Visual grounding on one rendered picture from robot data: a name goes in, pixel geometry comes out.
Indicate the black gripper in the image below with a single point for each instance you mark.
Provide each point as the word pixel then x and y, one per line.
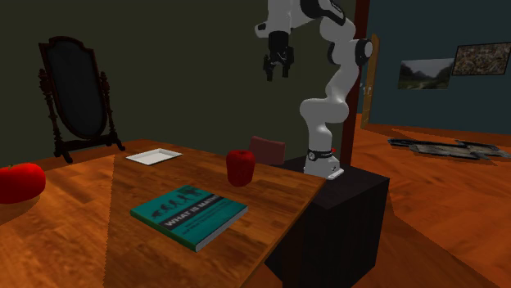
pixel 278 44

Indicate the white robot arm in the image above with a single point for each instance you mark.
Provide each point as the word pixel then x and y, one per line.
pixel 324 99

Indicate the dark red chair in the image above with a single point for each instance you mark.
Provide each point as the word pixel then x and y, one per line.
pixel 267 150

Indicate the wooden door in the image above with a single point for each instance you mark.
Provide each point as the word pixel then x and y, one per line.
pixel 369 85

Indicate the red apple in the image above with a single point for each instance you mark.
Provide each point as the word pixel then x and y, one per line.
pixel 240 167

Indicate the white rectangular plate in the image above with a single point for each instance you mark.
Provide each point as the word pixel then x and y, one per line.
pixel 153 156

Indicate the black robot stand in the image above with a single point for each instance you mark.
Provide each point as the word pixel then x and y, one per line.
pixel 339 223

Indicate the teal book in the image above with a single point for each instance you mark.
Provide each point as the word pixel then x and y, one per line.
pixel 189 215

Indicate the grey patterned floor rug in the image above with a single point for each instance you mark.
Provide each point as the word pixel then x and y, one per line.
pixel 451 148

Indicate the dark wooden standing mirror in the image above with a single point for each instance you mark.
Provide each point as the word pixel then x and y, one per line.
pixel 76 95

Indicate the red tomato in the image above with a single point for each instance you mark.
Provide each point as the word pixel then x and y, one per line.
pixel 20 182

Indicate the landscape wall picture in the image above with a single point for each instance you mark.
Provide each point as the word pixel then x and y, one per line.
pixel 425 74

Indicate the brown textured wall picture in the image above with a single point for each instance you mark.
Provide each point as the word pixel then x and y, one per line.
pixel 481 59

